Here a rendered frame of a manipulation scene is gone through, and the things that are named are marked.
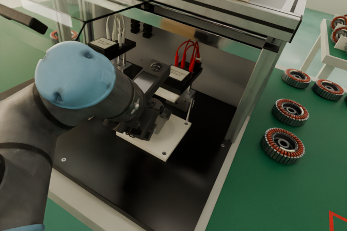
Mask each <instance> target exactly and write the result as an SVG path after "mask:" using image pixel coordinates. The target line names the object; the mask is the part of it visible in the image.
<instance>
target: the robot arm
mask: <svg viewBox="0 0 347 231"><path fill-rule="evenodd" d="M169 75H170V66H169V65H167V64H165V63H162V62H160V61H157V60H155V59H152V60H151V61H150V62H149V63H148V64H147V65H146V66H145V67H144V68H143V69H142V70H141V71H140V72H139V73H138V74H137V75H136V77H135V78H134V79H133V80H131V79H130V78H129V77H127V76H126V75H125V74H124V73H122V72H121V71H120V70H119V69H118V68H117V67H115V66H114V65H113V64H112V62H111V61H110V60H109V59H108V58H107V57H105V56H104V55H102V54H100V53H98V52H96V51H95V50H93V49H92V48H91V47H89V46H88V45H86V44H84V43H81V42H77V41H65V42H61V43H58V44H56V45H54V46H52V47H51V48H49V49H48V50H47V51H46V55H45V56H44V58H43V59H40V60H39V62H38V64H37V66H36V70H35V82H34V83H32V84H30V85H29V86H27V87H25V88H24V89H22V90H20V91H18V92H17V93H15V94H13V95H11V96H9V97H8V98H6V99H4V100H2V101H0V231H44V230H45V225H44V224H43V221H44V215H45V208H46V202H47V198H48V191H49V185H50V179H51V172H52V167H53V160H54V154H55V147H56V140H57V138H58V137H59V136H60V135H62V134H64V133H65V132H67V131H69V130H71V129H73V128H74V127H76V126H78V125H79V124H81V123H82V122H84V121H86V120H88V119H89V118H91V117H94V116H96V117H100V118H103V119H105V120H104V122H103V125H105V126H107V127H109V128H111V129H113V130H115V131H117V132H119V133H121V134H122V133H124V132H125V134H126V135H129V136H130V135H132V136H130V137H132V138H134V137H136V138H138V139H140V140H145V141H149V140H150V138H151V136H152V134H153V131H154V129H155V127H156V130H155V134H156V135H157V134H159V133H160V131H161V129H162V128H163V126H164V124H165V123H166V121H168V120H169V118H170V116H171V111H169V110H168V109H166V108H164V107H163V105H162V104H161V103H159V102H157V101H155V100H154V99H152V96H153V95H154V94H155V93H156V91H157V90H158V88H159V87H160V86H161V85H162V83H163V82H164V81H165V80H166V78H167V77H168V76H169ZM127 133H128V134H127Z"/></svg>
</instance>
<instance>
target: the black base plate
mask: <svg viewBox="0 0 347 231"><path fill-rule="evenodd" d="M34 82H35V78H32V79H30V80H28V81H25V82H23V83H21V84H19V85H17V86H15V87H12V88H10V89H8V90H6V91H4V92H2V93H0V101H2V100H4V99H6V98H8V97H9V96H11V95H13V94H15V93H17V92H18V91H20V90H22V89H24V88H25V87H27V86H29V85H30V84H32V83H34ZM191 89H192V88H191ZM192 90H194V89H192ZM194 91H196V93H195V98H194V104H193V107H192V109H191V114H190V118H189V122H190V123H191V126H190V128H189V129H188V131H187V132H186V134H185V135H184V136H183V138H182V139H181V141H180V142H179V143H178V145H177V146H176V148H175V149H174V151H173V152H172V153H171V155H170V156H169V157H168V159H167V160H166V162H165V161H163V160H161V159H159V158H157V157H155V156H154V155H152V154H150V153H148V152H146V151H144V150H143V149H141V148H139V147H137V146H135V145H134V144H132V143H130V142H129V141H126V140H124V139H123V138H121V137H119V136H118V135H116V131H115V130H113V129H111V128H109V127H107V126H105V125H103V122H104V120H105V119H103V118H100V117H96V116H94V117H93V118H91V119H90V120H89V119H88V120H86V121H84V122H82V123H81V124H79V125H78V126H76V127H74V128H73V129H71V130H69V131H67V132H65V133H64V134H62V135H60V136H59V137H58V138H57V140H56V147H55V154H54V160H53V167H52V168H54V169H55V170H57V171H58V172H60V173H61V174H62V175H64V176H65V177H67V178H68V179H70V180H72V181H73V182H75V183H76V184H78V185H79V186H81V187H82V188H84V189H85V190H86V191H88V192H89V193H91V194H92V195H94V196H95V197H97V198H98V199H100V200H101V201H103V202H104V203H106V204H107V205H108V206H110V207H111V208H113V209H115V210H116V211H118V212H119V213H121V214H122V215H124V216H125V217H127V218H128V219H130V220H131V221H132V222H134V223H135V224H137V225H138V226H140V227H141V228H143V229H144V230H146V231H194V229H195V227H196V225H197V223H198V220H199V218H200V216H201V213H202V211H203V209H204V207H205V204H206V202H207V200H208V198H209V195H210V193H211V191H212V188H213V186H214V184H215V181H216V179H217V177H218V175H219V172H220V170H221V168H222V166H223V163H224V161H225V159H226V156H227V154H228V152H229V149H230V147H231V145H232V143H231V142H230V141H231V140H229V139H228V140H225V139H224V137H225V135H226V133H227V130H228V128H229V126H230V123H231V121H232V119H233V116H234V114H235V112H236V109H237V107H234V106H232V105H230V104H227V103H225V102H222V101H220V100H218V99H216V98H213V97H211V96H208V95H206V94H204V93H201V92H199V91H197V90H194ZM152 98H155V99H158V100H159V101H161V102H162V103H163V105H164V108H166V109H168V110H169V111H171V114H173V115H175V116H178V117H180V118H182V119H184V120H186V117H187V113H188V111H187V112H185V111H183V110H180V109H178V108H176V107H174V106H172V105H170V104H167V103H166V99H165V98H163V97H160V96H158V95H156V94H154V95H153V96H152Z"/></svg>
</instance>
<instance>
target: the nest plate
mask: <svg viewBox="0 0 347 231"><path fill-rule="evenodd" d="M190 126H191V123H190V122H186V120H184V119H182V118H180V117H178V116H175V115H173V114H171V116H170V118H169V120H168V121H166V123H165V124H164V126H163V128H162V129H161V131H160V133H159V134H157V135H156V134H155V133H153V134H152V136H151V138H150V140H149V141H145V140H140V139H138V138H136V137H134V138H132V137H130V136H129V135H126V134H125V132H124V133H122V134H121V133H119V132H116V135H118V136H119V137H121V138H123V139H124V140H126V141H129V142H130V143H132V144H134V145H135V146H137V147H139V148H141V149H143V150H144V151H146V152H148V153H150V154H152V155H154V156H155V157H157V158H159V159H161V160H163V161H165V162H166V160H167V159H168V157H169V156H170V155H171V153H172V152H173V151H174V149H175V148H176V146H177V145H178V143H179V142H180V141H181V139H182V138H183V136H184V135H185V134H186V132H187V131H188V129H189V128H190Z"/></svg>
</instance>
